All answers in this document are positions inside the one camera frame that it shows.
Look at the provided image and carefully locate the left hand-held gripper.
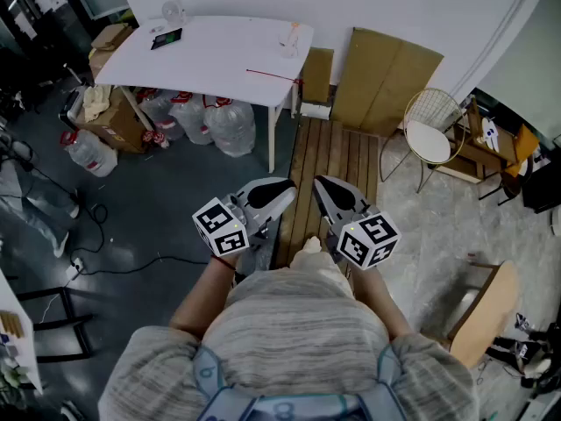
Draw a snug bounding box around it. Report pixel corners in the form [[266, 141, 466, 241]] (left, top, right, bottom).
[[191, 176, 298, 258]]

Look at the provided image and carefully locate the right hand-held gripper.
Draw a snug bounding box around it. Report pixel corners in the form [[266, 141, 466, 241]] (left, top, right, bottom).
[[313, 175, 402, 271]]

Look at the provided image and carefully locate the red star wand stick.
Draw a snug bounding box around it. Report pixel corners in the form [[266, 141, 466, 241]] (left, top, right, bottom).
[[245, 68, 304, 86]]

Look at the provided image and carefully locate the clear glass cup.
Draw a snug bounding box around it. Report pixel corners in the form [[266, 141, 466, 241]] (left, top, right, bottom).
[[277, 31, 301, 60]]

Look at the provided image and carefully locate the person's right forearm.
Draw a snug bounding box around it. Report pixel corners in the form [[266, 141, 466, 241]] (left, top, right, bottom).
[[350, 263, 415, 341]]

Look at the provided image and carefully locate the person's left forearm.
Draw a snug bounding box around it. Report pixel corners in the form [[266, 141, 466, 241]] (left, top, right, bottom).
[[168, 252, 240, 341]]

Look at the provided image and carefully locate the wooden slat platform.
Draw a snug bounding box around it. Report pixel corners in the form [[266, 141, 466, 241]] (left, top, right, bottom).
[[270, 116, 380, 275]]

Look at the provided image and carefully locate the white table leg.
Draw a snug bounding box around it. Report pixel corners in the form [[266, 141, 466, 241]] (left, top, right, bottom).
[[288, 79, 303, 120], [266, 103, 282, 174]]

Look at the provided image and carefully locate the red wrist band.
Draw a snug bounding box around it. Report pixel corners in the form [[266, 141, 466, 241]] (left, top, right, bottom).
[[209, 254, 238, 272]]

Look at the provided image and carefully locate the flat white box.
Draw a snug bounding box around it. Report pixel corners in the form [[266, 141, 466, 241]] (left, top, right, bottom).
[[300, 100, 332, 120]]

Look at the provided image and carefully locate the small cardboard sheet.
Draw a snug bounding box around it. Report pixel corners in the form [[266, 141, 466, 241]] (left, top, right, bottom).
[[301, 46, 335, 104]]

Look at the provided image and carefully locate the large cardboard sheet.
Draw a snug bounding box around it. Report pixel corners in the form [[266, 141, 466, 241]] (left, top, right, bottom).
[[330, 26, 444, 138]]

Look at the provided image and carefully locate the person's grey striped shirt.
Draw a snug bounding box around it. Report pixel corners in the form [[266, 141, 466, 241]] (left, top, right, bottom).
[[96, 252, 481, 421]]

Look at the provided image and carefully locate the wooden side shelf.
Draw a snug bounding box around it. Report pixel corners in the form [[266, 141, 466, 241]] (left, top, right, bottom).
[[437, 96, 540, 186]]

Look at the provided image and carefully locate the large brown cardboard box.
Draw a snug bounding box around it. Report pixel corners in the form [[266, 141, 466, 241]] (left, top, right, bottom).
[[74, 88, 153, 155]]

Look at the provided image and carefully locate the black tablet green screen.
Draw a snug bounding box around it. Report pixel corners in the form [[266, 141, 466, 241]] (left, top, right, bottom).
[[150, 27, 184, 52]]

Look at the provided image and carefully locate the light wooden chair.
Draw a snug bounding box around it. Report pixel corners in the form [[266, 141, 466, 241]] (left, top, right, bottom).
[[446, 260, 522, 370]]

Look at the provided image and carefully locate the orange cushion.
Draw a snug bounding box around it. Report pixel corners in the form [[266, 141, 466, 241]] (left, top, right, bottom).
[[503, 123, 541, 179]]

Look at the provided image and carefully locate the cream cloth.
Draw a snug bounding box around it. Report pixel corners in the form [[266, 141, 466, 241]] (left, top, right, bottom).
[[82, 84, 113, 124]]

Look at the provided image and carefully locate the black box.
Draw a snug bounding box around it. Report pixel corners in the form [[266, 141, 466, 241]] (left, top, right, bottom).
[[521, 155, 561, 214]]

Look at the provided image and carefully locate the white power strip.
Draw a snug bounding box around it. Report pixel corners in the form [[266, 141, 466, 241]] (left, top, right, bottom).
[[65, 256, 86, 280]]

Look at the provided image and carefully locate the light blue chest harness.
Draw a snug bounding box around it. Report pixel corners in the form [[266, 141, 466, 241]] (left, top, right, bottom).
[[192, 344, 408, 421]]

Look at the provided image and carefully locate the silver black device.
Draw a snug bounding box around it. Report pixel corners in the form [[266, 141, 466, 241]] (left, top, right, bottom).
[[58, 84, 87, 127]]

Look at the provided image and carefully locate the white work desk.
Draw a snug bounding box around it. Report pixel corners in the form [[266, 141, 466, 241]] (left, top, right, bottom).
[[0, 269, 45, 396]]

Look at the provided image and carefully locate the gold wire chair white seat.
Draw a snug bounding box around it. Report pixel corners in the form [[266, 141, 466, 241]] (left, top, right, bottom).
[[379, 87, 468, 195]]

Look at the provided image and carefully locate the long black cable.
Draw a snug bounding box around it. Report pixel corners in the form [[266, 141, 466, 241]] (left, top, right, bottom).
[[0, 140, 211, 276]]

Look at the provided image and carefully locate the black metal frame stand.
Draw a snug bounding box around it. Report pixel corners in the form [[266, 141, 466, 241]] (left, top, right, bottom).
[[17, 285, 96, 364]]

